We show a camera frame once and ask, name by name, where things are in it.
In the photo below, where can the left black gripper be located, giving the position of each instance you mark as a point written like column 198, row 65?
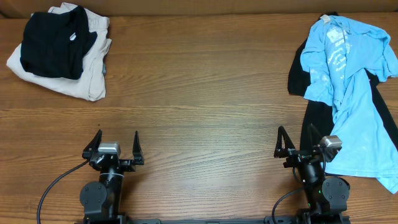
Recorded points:
column 129, row 165

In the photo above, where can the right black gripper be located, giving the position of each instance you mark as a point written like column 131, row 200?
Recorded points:
column 296, row 155

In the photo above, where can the light blue printed t-shirt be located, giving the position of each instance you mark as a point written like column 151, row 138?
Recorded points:
column 339, row 55

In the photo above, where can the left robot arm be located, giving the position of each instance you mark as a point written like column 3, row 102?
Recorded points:
column 101, row 199

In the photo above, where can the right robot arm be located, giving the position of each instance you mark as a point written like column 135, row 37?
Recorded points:
column 326, row 196

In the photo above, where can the black garment on right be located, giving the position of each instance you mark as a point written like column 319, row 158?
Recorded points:
column 319, row 114

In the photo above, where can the folded beige garment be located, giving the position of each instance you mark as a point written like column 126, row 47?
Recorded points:
column 91, row 85

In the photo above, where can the folded black garment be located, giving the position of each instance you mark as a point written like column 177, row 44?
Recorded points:
column 54, row 45

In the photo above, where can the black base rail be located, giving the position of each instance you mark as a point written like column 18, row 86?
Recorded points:
column 265, row 220

